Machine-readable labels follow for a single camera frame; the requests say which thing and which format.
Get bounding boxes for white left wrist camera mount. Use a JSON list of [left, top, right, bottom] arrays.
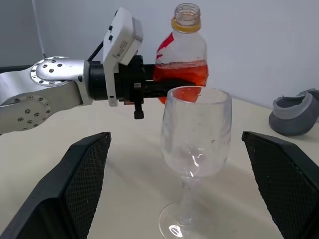
[[102, 6, 145, 107]]

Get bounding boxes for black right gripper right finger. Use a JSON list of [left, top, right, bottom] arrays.
[[241, 131, 319, 239]]

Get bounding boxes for bottle with red liquid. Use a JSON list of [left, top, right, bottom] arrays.
[[152, 2, 209, 105]]

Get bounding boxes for clear wine glass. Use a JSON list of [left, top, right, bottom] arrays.
[[159, 86, 233, 239]]

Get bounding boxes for thin white cord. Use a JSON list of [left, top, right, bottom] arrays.
[[31, 0, 47, 59]]

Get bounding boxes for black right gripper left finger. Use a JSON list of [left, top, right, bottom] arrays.
[[0, 131, 112, 239]]

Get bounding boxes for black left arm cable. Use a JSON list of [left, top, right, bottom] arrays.
[[86, 41, 105, 62]]

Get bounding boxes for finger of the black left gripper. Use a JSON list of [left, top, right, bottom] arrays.
[[144, 78, 206, 99], [144, 64, 157, 81]]

